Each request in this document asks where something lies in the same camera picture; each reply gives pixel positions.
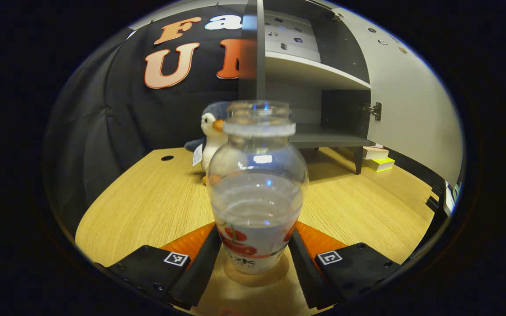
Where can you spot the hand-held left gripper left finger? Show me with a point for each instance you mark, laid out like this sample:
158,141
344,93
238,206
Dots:
200,272

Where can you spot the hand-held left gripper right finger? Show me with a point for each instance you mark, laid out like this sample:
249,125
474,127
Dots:
308,276

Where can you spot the clear bottle with cherry label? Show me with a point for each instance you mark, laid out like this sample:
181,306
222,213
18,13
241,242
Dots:
257,202

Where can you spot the white cabinet door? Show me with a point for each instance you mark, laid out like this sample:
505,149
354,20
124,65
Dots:
411,109

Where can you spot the grey cabinet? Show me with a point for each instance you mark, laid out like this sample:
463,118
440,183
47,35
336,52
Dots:
341,107

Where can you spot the metal door hinge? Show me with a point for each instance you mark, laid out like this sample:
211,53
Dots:
338,16
375,111

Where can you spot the penguin plush toy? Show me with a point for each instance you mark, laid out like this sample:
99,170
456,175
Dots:
209,131

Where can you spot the white book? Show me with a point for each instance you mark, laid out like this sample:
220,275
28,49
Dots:
375,152

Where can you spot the black backdrop cloth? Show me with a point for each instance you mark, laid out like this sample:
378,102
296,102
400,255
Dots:
103,123

